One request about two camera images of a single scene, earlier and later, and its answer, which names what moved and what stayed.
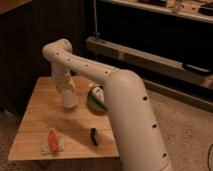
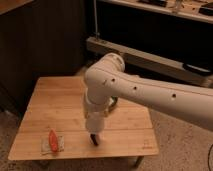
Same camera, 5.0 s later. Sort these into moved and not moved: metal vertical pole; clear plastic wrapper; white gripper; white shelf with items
Moved: white gripper
Not moved: metal vertical pole; white shelf with items; clear plastic wrapper
